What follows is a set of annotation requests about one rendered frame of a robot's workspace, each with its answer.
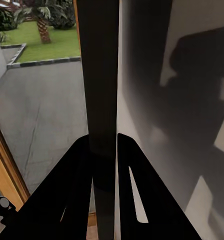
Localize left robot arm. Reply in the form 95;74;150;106
0;197;18;226

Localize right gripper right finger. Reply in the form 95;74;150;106
117;133;202;240

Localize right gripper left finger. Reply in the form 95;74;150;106
0;135;93;240

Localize poster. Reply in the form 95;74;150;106
76;0;120;240

